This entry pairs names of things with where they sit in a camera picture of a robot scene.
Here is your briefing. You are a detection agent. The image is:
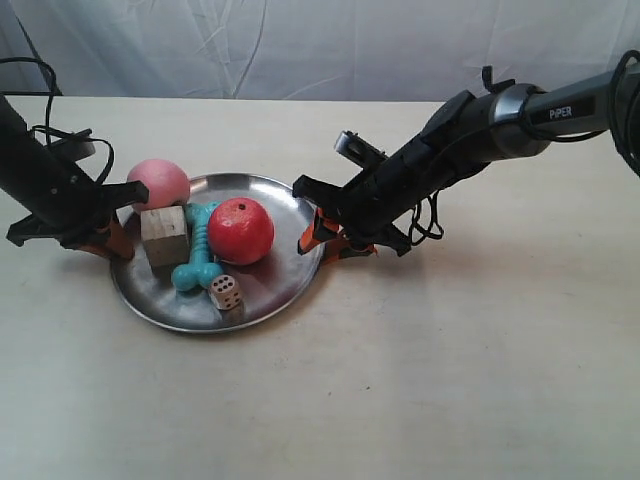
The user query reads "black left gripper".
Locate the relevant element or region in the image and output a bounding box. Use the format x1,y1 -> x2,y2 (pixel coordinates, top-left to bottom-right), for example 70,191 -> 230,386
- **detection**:
6,174 -> 149,260

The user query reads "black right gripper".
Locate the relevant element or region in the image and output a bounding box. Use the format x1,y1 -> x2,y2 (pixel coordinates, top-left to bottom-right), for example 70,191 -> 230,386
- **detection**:
293,144 -> 430,263

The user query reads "wooden cube block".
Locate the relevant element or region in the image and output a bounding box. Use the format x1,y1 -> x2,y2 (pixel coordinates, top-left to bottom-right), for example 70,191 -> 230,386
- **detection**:
140,206 -> 190,268

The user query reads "large round metal plate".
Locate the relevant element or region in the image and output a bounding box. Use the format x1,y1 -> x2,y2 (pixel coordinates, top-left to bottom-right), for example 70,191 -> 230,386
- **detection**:
111,173 -> 324,334

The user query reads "pink ball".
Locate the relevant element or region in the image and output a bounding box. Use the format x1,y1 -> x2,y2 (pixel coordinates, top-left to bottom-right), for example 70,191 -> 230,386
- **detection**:
127,158 -> 191,213

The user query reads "red apple toy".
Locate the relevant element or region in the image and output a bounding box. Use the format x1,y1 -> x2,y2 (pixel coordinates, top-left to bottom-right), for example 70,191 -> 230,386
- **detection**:
207,197 -> 275,266

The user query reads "teal bone toy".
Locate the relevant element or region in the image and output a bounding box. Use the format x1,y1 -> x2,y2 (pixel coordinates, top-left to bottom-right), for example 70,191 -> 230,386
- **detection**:
171,202 -> 223,292

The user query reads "wooden die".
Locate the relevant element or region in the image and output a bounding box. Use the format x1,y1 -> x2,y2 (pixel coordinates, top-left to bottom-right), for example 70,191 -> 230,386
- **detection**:
208,274 -> 243,311

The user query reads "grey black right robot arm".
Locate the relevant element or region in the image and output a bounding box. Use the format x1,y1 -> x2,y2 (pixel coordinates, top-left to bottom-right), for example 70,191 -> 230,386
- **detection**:
293,50 -> 639,260

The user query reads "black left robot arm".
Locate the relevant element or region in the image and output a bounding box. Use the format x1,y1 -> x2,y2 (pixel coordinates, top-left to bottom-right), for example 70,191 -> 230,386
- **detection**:
1,97 -> 149,260

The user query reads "white backdrop cloth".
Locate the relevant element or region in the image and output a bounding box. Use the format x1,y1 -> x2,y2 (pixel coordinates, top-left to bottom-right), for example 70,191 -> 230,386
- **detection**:
1,1 -> 639,101

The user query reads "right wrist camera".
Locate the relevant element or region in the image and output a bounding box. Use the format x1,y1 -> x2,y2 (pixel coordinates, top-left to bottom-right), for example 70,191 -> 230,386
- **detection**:
334,131 -> 387,169

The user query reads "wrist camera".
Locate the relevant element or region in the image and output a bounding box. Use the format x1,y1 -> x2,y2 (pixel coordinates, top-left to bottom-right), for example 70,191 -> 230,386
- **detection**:
32,126 -> 96,162
334,131 -> 387,169

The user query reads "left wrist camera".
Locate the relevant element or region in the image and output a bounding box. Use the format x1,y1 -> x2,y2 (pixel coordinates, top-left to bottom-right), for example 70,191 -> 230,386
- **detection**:
32,126 -> 96,162

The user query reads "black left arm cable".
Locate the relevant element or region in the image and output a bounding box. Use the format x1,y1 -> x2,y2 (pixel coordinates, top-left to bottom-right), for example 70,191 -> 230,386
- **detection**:
0,56 -> 115,189

